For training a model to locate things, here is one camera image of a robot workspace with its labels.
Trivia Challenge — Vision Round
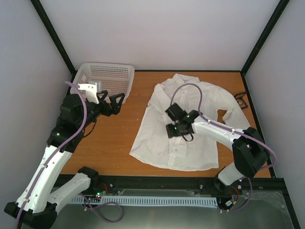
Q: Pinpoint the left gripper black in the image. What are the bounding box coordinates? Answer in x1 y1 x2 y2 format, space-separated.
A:
77 90 125 129

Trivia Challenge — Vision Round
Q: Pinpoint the white button-up shirt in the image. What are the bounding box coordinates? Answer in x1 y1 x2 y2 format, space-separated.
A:
129 74 250 171

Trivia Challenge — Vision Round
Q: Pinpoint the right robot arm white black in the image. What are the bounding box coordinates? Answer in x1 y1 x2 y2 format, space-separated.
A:
165 103 270 193

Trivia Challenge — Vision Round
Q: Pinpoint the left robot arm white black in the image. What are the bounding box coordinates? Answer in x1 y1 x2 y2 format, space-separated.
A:
4 91 125 229

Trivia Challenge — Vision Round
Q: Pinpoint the black open brooch box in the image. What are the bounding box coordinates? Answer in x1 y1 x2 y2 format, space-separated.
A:
234 92 248 110

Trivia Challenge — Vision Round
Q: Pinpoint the white perforated plastic basket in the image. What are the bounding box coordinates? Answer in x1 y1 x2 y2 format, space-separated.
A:
73 62 135 103

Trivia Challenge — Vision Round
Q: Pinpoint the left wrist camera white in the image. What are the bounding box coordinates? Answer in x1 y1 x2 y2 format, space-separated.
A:
78 81 102 104

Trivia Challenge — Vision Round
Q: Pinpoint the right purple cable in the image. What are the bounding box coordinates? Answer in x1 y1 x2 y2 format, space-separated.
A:
169 83 279 167

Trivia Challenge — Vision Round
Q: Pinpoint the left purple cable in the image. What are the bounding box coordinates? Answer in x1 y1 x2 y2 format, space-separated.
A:
15 81 89 229

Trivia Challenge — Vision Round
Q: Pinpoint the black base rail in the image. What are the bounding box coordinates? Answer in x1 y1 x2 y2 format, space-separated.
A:
95 176 227 194

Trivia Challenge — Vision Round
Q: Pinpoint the light blue slotted cable duct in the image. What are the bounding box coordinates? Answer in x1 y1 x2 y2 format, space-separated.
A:
69 195 219 208

